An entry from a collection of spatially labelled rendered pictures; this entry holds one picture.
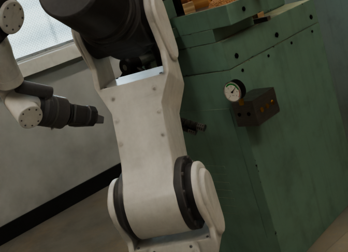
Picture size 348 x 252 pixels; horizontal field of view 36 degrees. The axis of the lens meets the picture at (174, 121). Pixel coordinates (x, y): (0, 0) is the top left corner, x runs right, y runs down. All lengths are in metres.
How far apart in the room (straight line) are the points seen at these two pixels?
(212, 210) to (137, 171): 0.16
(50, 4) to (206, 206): 0.45
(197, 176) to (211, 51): 0.71
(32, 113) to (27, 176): 1.64
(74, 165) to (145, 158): 2.13
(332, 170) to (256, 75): 0.56
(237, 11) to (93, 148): 1.78
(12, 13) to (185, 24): 0.60
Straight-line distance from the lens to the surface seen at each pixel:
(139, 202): 0.99
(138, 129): 1.02
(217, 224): 1.04
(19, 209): 3.02
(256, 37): 1.75
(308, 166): 1.96
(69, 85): 3.10
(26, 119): 1.38
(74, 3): 0.87
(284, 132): 1.83
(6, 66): 1.33
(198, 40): 1.66
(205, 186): 0.99
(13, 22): 1.28
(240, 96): 1.54
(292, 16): 1.94
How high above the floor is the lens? 1.00
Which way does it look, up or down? 14 degrees down
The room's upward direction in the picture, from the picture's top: 18 degrees counter-clockwise
